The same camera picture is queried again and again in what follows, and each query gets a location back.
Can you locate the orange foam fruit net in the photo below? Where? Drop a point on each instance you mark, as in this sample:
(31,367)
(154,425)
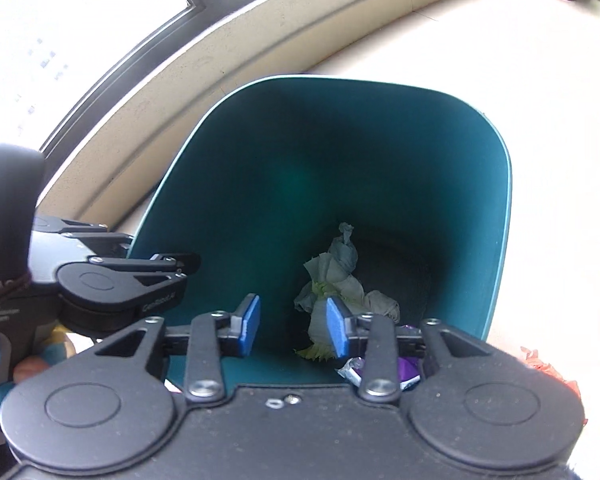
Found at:
(555,375)

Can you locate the purple green snack packet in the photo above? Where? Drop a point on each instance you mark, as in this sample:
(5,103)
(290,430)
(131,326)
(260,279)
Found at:
(409,370)

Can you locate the colourful printed cloth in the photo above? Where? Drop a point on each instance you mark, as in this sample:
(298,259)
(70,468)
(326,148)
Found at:
(30,367)

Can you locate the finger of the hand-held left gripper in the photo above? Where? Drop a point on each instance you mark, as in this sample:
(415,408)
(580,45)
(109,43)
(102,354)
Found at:
(175,262)

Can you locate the dark green trash bin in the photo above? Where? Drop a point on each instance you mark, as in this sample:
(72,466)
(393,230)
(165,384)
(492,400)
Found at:
(380,160)

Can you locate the napa cabbage leaf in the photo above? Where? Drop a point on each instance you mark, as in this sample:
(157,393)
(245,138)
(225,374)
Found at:
(317,330)

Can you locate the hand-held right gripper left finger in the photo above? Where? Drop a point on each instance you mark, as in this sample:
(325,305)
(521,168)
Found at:
(249,325)

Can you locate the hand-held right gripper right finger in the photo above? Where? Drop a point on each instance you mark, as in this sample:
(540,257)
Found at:
(336,325)

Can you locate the white tissue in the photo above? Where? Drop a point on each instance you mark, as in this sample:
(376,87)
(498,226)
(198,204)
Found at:
(382,305)
(337,270)

